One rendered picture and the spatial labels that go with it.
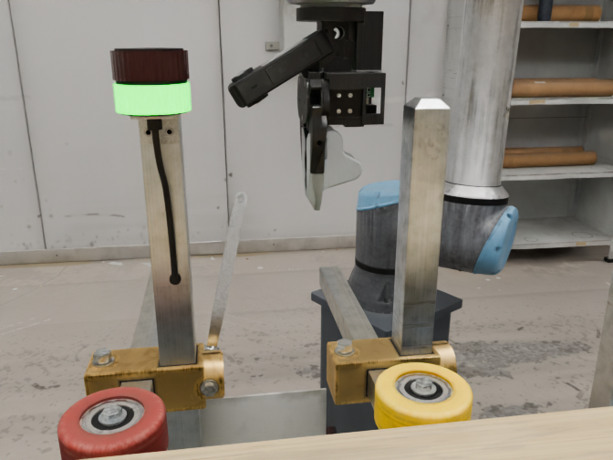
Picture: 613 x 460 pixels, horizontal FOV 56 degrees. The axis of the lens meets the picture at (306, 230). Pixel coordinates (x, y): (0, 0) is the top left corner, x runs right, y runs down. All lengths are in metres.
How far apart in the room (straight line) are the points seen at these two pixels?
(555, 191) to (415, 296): 3.24
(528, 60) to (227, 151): 1.75
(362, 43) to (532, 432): 0.39
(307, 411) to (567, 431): 0.31
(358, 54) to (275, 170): 2.66
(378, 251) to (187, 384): 0.75
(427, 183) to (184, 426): 0.35
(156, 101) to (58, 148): 2.87
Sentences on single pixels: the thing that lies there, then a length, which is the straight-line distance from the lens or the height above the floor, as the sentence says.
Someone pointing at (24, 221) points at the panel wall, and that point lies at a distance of 3.48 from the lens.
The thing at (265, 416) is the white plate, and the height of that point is 0.77.
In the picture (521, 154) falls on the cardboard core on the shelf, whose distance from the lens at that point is 3.34.
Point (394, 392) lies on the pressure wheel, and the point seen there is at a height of 0.91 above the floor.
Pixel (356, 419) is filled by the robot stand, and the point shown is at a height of 0.33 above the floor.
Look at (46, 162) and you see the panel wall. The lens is 3.36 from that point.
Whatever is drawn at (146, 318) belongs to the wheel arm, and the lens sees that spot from 0.74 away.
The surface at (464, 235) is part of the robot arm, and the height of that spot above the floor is 0.81.
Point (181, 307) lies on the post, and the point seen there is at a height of 0.93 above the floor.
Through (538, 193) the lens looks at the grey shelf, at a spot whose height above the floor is 0.29.
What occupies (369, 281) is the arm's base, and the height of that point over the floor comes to 0.67.
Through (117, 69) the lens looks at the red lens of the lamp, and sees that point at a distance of 0.48.
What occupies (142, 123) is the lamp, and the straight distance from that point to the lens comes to 0.53.
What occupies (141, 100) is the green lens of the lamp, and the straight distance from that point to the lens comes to 0.47.
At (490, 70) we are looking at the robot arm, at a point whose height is 1.12.
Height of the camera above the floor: 1.18
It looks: 18 degrees down
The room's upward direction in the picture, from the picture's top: straight up
